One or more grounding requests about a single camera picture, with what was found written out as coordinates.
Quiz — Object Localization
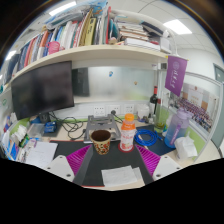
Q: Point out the group photo poster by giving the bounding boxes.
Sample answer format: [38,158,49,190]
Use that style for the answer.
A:
[169,81,221,133]

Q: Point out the ceiling lights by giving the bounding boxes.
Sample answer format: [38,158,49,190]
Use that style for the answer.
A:
[4,0,194,63]

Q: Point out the purple translucent water jug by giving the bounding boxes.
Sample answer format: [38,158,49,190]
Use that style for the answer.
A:
[164,106,193,149]

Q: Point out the coiled blue cable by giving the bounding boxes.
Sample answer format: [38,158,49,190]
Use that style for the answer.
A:
[133,128,160,148]

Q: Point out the small blue device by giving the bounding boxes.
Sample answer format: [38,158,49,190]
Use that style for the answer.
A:
[44,121,58,134]

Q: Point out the tangled black cables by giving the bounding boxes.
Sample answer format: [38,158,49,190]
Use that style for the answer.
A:
[49,111,88,141]

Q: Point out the purple pennant flag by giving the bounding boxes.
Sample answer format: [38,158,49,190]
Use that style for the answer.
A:
[164,54,189,98]

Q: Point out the black computer monitor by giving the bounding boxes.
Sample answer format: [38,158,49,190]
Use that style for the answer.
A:
[10,60,75,124]

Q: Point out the dark wine bottle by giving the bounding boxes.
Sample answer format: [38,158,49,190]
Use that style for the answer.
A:
[149,85,159,116]

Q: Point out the grey door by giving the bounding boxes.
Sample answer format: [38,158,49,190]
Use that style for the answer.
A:
[209,62,224,151]

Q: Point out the white notebook paper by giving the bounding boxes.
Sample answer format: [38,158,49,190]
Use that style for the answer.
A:
[24,140,59,169]

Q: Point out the white crumpled tissue bag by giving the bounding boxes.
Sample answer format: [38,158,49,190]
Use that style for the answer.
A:
[173,134,198,161]

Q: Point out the white wall socket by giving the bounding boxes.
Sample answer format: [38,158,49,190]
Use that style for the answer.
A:
[123,103,135,115]
[108,104,122,117]
[92,104,106,118]

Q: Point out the tall green drinking glass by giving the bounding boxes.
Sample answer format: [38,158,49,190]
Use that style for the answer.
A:
[153,106,168,134]

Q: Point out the flower-patterned paper cup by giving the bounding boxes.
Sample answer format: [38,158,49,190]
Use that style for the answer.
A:
[89,129,112,156]

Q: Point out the orange-capped drink bottle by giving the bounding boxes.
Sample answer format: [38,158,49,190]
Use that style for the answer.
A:
[118,113,137,153]

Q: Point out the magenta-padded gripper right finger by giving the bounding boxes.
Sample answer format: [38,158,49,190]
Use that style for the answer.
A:
[134,144,184,185]

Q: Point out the white paper sheet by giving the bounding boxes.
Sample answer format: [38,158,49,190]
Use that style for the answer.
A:
[100,165,145,188]

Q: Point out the white ceramic teapot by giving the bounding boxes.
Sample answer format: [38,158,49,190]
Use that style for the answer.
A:
[137,103,151,121]

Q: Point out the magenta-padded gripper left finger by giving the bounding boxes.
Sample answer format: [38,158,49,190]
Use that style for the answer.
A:
[44,144,95,187]

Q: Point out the large black desk mat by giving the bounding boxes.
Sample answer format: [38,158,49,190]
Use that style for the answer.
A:
[49,124,176,188]

